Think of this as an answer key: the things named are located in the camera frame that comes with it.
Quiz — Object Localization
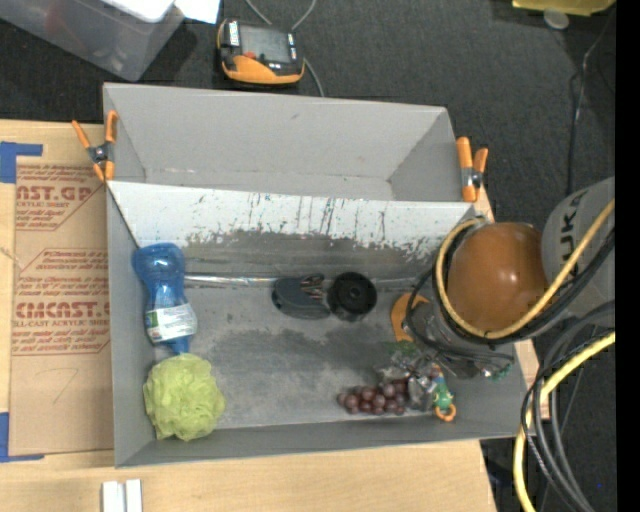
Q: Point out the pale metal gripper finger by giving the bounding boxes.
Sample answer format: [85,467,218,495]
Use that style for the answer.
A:
[376,356,417,384]
[407,376,438,413]

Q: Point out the green and orange toy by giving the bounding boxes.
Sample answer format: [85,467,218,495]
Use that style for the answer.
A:
[430,368,458,423]

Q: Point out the purple toy grapes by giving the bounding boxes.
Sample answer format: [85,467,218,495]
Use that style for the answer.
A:
[336,378,411,417]

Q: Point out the orange round object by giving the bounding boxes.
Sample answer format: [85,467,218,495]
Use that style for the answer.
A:
[390,293,431,344]

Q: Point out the grey metal bin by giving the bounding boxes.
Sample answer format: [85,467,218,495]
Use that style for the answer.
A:
[101,82,532,469]

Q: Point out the dark grey oval case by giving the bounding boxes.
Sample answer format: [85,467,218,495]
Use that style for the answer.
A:
[270,273,332,321]

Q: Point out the green mesh bath sponge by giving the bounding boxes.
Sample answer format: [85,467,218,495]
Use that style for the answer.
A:
[142,352,227,443]

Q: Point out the blue plastic bottle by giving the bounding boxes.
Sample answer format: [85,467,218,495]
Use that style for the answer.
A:
[131,242,199,355]

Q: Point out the brown cardboard board red print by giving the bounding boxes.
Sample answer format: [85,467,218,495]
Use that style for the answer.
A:
[0,118,117,464]

